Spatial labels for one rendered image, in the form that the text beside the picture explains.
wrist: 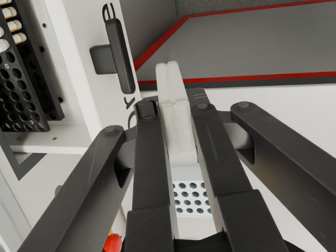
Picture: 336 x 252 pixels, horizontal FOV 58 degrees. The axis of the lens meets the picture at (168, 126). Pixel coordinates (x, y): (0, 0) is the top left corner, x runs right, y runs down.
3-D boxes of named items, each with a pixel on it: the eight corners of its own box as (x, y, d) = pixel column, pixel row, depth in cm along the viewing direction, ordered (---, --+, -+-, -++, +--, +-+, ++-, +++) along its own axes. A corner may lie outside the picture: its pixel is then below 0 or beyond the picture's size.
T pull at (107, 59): (120, 16, 28) (114, 19, 27) (137, 90, 31) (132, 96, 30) (86, 20, 29) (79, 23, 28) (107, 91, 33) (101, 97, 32)
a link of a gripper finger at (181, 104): (173, 103, 15) (189, 101, 15) (165, 61, 21) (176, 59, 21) (182, 154, 16) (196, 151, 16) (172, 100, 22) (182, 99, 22)
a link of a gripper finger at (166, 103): (182, 154, 16) (168, 156, 16) (172, 100, 22) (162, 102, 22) (173, 103, 15) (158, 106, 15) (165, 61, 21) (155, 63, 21)
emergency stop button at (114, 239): (120, 229, 52) (110, 248, 48) (125, 244, 54) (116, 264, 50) (105, 227, 53) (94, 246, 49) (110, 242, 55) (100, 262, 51)
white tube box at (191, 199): (237, 164, 50) (235, 180, 47) (244, 202, 54) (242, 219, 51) (167, 167, 54) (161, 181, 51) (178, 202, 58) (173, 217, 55)
